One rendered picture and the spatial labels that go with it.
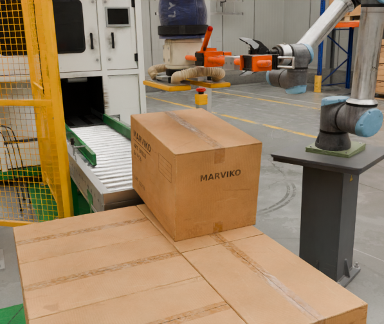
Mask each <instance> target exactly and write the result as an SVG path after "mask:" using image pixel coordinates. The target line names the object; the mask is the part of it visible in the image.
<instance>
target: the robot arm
mask: <svg viewBox="0 0 384 324"><path fill-rule="evenodd" d="M359 5H361V13H360V23H359V29H358V40H357V46H356V56H355V62H354V73H353V79H352V89H351V97H349V96H329V97H325V98H323V99H322V103H321V109H320V132H319V133H318V136H317V138H316V140H315V147H317V148H318V149H322V150H328V151H343V150H348V149H350V148H351V140H350V137H349V134H348V133H351V134H354V135H357V136H360V137H365V138H368V137H371V136H373V135H375V134H376V133H377V132H378V131H379V130H380V128H381V126H382V122H383V113H382V112H381V111H380V110H379V109H378V102H377V101H376V99H375V98H374V95H375V90H376V81H377V76H378V67H379V58H380V52H381V43H382V38H383V29H384V0H334V1H333V3H332V4H331V5H330V6H329V7H328V9H327V10H326V11H325V12H324V13H323V14H322V15H321V16H320V17H319V19H318V20H317V21H316V22H315V23H314V25H312V27H310V29H309V30H308V31H307V32H306V34H305V35H304V36H303V37H302V38H301V39H300V40H299V41H298V42H297V43H296V44H285V43H284V42H283V43H282V44H278V45H276V46H275V47H273V48H272V49H271V50H270V51H269V49H268V48H267V47H265V45H263V43H262V42H261V41H258V40H254V39H249V38H245V37H242V38H239V39H240V40H241V41H243V42H244V43H246V44H249V45H250V50H248V54H250V55H263V54H277V55H280V56H281V57H295V68H294V69H286V68H281V69H279V70H275V69H272V70H271V71H267V73H266V80H267V82H268V84H269V85H271V86H273V87H280V88H283V89H285V90H286V93H287V94H302V93H305V92H306V87H307V70H308V64H310V63H311V62H312V61H313V57H314V53H313V52H314V50H315V49H316V48H317V47H318V45H319V44H320V43H321V42H322V41H323V40H324V39H325V38H326V37H327V35H328V34H329V33H330V32H331V30H332V29H333V28H334V27H335V26H336V25H337V24H338V23H339V22H340V20H341V19H342V18H343V17H344V15H345V14H346V13H347V12H352V11H353V10H354V9H355V8H356V7H357V6H359ZM279 65H280V66H292V59H279Z"/></svg>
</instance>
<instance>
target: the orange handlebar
mask: <svg viewBox="0 0 384 324"><path fill-rule="evenodd" d="M228 56H232V52H229V51H224V55H220V56H212V57H208V58H207V61H208V62H213V63H212V64H220V65H221V64H223V65H224V57H228ZM185 59H186V60H193V61H196V58H195V55H186V56H185ZM234 64H235V65H240V59H239V58H237V59H235V60H234ZM257 66H258V67H269V66H271V60H259V61H258V62H257Z"/></svg>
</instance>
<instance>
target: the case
mask: <svg viewBox="0 0 384 324"><path fill-rule="evenodd" d="M261 154H262V142H261V141H259V140H257V139H255V138H254V137H252V136H250V135H249V134H247V133H245V132H243V131H241V130H240V129H238V128H236V127H234V126H233V125H231V124H229V123H227V122H226V121H224V120H222V119H220V118H218V117H217V116H215V115H213V114H212V113H210V112H208V111H206V110H204V109H203V108H198V109H185V110H178V111H165V112H152V113H144V114H132V115H131V158H132V181H133V188H134V189H135V191H136V192H137V193H138V195H139V196H140V197H141V198H142V200H143V201H144V203H145V204H146V205H147V206H148V208H149V209H150V211H151V212H152V213H153V214H154V216H155V217H156V218H157V219H158V221H159V222H160V223H161V225H162V226H163V227H164V228H165V230H166V231H167V233H168V234H169V235H170V236H171V238H172V239H173V241H174V242H177V241H181V240H186V239H192V238H196V237H201V236H205V235H210V234H213V233H219V232H222V231H228V230H233V229H237V228H242V227H246V226H251V225H255V222H256V214H257V199H258V191H259V177H260V169H261Z"/></svg>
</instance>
